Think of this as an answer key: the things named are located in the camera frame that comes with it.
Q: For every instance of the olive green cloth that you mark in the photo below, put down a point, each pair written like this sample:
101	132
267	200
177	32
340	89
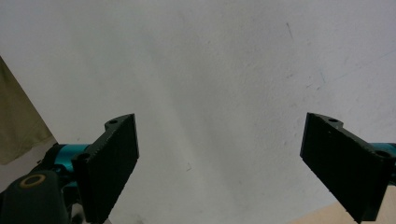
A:
17	124

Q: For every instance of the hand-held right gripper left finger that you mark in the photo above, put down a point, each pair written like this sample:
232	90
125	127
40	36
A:
107	168

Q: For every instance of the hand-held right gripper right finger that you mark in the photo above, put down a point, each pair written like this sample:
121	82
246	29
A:
345	161

